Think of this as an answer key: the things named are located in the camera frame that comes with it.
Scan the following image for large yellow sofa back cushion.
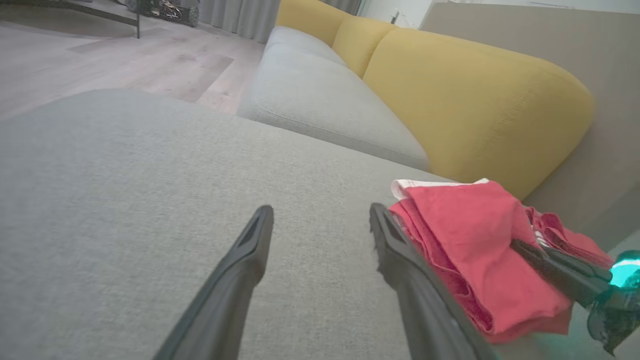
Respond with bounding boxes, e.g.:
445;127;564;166
362;29;596;201

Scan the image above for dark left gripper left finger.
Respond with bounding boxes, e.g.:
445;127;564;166
152;205;275;360

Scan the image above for red basketball jersey white sleeves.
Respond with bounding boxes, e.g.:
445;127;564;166
522;205;616;271

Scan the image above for grey upholstered sofa panel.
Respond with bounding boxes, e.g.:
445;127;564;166
419;1;640;251

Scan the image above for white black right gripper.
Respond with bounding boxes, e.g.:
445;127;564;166
510;239;640;356

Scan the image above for dark wheeled equipment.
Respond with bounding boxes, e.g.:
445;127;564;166
125;0;201;28

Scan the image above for grey curtain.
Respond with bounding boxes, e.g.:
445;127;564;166
197;0;363;45

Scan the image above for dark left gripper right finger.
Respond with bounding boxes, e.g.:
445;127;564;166
369;202;501;360

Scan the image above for black metal table frame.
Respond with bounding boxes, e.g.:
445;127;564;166
0;0;142;40

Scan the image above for red mesh shorts white trim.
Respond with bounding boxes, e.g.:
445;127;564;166
389;178;576;346

